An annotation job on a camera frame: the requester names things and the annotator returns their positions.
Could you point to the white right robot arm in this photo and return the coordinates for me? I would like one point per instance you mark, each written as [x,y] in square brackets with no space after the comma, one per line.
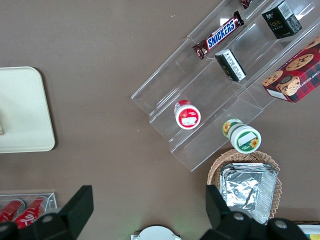
[155,233]

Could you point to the green sunflower lidded cup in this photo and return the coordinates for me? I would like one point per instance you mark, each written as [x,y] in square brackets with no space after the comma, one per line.
[243,138]

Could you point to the clear acrylic tiered shelf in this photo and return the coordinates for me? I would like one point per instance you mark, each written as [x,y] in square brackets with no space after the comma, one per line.
[190,82]

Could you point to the stacked aluminium foil trays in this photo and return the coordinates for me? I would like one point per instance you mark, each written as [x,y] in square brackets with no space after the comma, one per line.
[245,190]

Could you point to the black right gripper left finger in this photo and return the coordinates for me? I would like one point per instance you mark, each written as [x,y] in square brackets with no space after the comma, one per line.
[77,207]

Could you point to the clear acrylic bottle holder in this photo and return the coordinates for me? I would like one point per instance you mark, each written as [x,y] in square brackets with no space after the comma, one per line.
[51,200]

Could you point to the red chocolate chip cookie box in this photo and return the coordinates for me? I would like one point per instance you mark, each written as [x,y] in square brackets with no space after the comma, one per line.
[297,72]

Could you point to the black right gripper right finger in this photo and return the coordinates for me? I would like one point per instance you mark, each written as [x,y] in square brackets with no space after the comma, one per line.
[216,210]

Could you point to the red lidded yogurt cup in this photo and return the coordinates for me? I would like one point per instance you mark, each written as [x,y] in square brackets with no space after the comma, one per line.
[187,117]

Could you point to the black box with white label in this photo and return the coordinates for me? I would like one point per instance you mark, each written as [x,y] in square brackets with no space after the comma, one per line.
[231,65]

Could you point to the light tan wicker basket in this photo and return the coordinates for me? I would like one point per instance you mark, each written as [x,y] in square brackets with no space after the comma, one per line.
[215,170]

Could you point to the red soda cans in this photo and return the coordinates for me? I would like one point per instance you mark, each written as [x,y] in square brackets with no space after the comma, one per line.
[30,212]

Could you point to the Snickers chocolate bar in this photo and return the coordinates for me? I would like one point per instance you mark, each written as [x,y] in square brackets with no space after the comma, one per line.
[220,33]

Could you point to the black box with Face print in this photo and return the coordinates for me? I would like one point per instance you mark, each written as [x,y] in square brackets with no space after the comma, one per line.
[281,21]

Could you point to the white yellow printed item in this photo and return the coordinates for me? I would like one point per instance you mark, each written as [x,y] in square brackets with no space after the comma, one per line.
[311,231]

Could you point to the dark red candy bar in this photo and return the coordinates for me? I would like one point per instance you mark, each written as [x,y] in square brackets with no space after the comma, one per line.
[246,3]

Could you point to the cream plastic tray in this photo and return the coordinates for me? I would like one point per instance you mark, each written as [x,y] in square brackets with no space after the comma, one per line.
[25,110]

